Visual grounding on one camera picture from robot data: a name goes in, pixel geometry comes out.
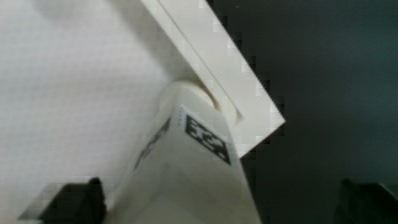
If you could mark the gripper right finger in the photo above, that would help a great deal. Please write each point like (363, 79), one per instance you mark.
(366, 204)

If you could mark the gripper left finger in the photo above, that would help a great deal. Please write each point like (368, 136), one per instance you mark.
(68, 204)

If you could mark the white desk leg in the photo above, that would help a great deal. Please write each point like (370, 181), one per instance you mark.
(185, 187)

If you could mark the white desk top tray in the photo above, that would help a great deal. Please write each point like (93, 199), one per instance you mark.
(93, 55)

